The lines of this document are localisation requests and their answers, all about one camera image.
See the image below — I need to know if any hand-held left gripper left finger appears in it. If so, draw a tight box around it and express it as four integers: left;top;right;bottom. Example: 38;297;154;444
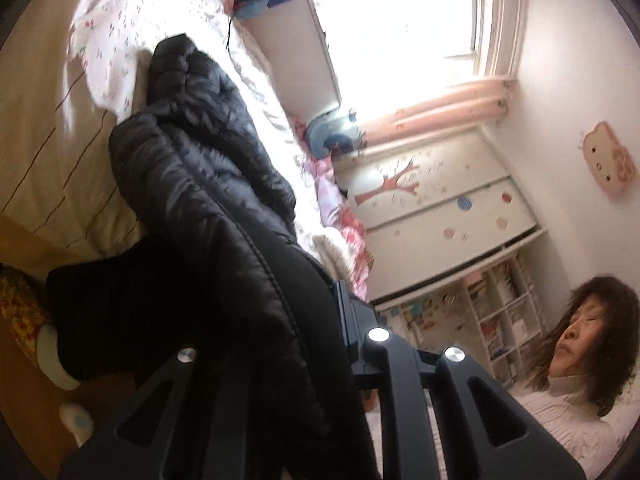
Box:
56;347;213;480

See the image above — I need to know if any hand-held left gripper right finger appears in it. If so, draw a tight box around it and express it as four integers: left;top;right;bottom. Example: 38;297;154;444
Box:
332;280;588;480

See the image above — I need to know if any black puffer jacket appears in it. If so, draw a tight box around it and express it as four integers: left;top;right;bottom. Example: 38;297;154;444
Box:
107;34;381;480

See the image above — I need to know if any person's black trouser leg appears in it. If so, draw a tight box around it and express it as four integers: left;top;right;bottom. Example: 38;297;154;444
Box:
45;254;201;387

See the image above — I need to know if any cream rounded object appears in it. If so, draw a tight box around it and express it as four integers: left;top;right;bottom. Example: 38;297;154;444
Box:
59;402;94;449

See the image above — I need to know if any white bookshelf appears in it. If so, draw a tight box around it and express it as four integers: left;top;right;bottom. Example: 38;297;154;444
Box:
375;250;547;392

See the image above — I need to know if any person's white sock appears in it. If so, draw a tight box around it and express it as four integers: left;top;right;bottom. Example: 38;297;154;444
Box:
35;322;82;392

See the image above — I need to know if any cream blanket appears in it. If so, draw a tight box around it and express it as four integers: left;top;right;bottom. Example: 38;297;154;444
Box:
312;225;362;282

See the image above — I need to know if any pink floral pillow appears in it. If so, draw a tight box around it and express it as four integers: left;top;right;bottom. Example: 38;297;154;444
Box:
294;115;377;302

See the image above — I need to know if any person's white knit sweater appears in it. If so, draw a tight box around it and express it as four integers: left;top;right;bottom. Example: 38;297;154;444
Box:
510;374;637;480

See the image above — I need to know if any white wardrobe with tree sticker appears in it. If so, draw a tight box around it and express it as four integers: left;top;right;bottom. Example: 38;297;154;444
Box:
334;127;549;307

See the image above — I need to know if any yellow floral slipper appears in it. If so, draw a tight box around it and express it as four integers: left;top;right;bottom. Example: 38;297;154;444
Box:
0;264;49;367

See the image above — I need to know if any person's head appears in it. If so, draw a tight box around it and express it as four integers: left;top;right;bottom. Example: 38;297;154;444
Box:
525;274;640;417

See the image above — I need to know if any bed with beige sheet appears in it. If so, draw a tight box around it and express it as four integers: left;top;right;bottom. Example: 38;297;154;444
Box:
0;0;328;263

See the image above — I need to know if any cherry print bed sheet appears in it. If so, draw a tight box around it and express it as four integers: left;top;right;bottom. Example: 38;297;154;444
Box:
69;0;243;123

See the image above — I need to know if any window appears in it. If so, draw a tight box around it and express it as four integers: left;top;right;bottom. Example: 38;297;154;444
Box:
310;0;503;113

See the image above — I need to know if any cat face wall decoration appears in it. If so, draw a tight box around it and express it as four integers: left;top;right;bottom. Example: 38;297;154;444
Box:
580;121;637;204

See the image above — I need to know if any black charger cable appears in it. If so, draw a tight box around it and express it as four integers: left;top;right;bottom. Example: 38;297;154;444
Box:
225;7;239;61

